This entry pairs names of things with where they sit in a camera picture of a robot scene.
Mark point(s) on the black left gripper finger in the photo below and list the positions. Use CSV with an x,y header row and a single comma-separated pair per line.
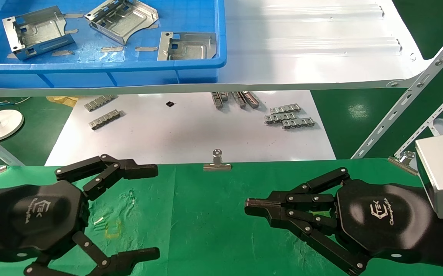
x,y
114,168
129,260

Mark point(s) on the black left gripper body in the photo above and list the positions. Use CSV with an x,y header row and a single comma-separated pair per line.
x,y
33,218

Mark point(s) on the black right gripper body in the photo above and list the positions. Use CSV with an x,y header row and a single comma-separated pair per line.
x,y
382,218

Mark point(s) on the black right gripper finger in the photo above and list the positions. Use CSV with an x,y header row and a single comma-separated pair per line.
x,y
313,222
309,198

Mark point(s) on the grey sheet metal bracket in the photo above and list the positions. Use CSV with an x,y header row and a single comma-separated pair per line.
x,y
41,32
129,23
190,48

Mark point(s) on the small white scrap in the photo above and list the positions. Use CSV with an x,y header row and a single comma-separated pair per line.
x,y
98,221

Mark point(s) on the grey slotted angle bar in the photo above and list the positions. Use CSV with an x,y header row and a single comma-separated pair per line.
x,y
10,155

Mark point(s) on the white flat board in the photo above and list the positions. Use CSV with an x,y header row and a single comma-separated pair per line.
x,y
186,134

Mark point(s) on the yellow crumpled tape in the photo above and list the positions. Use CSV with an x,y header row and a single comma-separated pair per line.
x,y
62,101

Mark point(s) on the small black chip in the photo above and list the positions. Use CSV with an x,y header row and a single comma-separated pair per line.
x,y
170,104

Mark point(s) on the green cloth mat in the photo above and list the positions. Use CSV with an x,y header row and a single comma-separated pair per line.
x,y
213,214

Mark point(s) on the blue plastic tray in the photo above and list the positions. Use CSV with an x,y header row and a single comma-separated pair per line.
x,y
91,73

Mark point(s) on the white round lamp base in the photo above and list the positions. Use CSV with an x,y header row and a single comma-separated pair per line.
x,y
2,124

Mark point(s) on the white slotted angle bar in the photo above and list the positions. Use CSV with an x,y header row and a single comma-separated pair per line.
x,y
417,86
436,117

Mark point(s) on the beige tape strip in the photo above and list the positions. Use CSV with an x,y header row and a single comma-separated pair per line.
x,y
62,53
112,49
74,15
146,48
153,27
71,31
12,56

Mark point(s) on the white metal shelf board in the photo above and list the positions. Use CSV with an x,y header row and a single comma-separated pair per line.
x,y
302,65

